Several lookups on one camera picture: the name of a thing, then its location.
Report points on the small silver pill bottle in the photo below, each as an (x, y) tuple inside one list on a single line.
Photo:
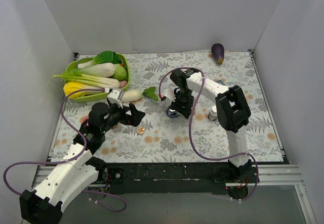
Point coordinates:
[(212, 114)]

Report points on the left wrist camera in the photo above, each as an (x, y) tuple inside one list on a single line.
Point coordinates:
[(115, 96)]

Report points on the floral table mat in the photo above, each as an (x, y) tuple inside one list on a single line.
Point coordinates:
[(178, 139)]

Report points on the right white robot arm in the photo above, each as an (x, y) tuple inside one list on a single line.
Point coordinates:
[(230, 109)]

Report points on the yellow toy napa cabbage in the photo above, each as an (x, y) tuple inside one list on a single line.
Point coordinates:
[(81, 88)]

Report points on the green toy celery stalk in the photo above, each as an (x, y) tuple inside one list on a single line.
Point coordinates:
[(103, 82)]

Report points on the white toy bok choy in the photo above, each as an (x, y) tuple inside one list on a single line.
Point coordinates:
[(102, 65)]

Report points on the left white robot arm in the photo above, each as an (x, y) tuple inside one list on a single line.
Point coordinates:
[(48, 200)]

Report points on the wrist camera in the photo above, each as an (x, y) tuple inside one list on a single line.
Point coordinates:
[(115, 96), (169, 94)]

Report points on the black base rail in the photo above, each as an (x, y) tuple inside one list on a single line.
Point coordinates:
[(215, 178)]

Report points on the purple toy eggplant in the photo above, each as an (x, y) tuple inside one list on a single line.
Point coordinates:
[(218, 53)]

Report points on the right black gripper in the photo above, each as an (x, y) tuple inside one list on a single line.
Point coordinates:
[(183, 105)]

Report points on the blue round pill container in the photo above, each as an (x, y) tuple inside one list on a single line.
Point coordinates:
[(173, 113)]

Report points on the green vegetable basket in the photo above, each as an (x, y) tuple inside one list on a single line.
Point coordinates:
[(121, 60)]

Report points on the orange bottle cap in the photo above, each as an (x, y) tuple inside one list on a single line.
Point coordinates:
[(140, 130)]

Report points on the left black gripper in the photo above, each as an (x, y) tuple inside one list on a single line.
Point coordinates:
[(126, 114)]

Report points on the white toy radish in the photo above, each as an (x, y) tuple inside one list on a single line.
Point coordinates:
[(135, 95)]

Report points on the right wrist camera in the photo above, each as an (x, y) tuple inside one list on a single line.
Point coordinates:
[(169, 94)]

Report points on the green toy cabbage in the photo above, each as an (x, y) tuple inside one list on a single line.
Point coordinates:
[(119, 73)]

